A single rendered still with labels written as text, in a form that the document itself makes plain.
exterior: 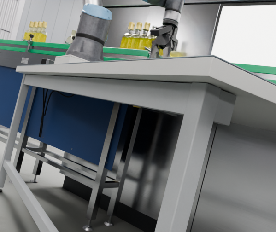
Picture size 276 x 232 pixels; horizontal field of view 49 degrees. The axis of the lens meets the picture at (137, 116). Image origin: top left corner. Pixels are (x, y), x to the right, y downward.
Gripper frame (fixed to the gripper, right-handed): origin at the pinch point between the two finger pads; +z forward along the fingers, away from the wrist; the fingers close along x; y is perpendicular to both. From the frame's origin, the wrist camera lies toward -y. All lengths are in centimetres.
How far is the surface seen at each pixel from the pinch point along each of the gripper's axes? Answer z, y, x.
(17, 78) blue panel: 20, 13, 122
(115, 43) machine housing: -19, 40, 63
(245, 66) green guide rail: -7.4, 16.9, -33.6
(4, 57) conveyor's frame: 6, 12, 143
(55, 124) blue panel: 42, 11, 69
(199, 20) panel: -34.3, 34.4, 2.9
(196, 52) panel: -16.7, 34.3, -0.2
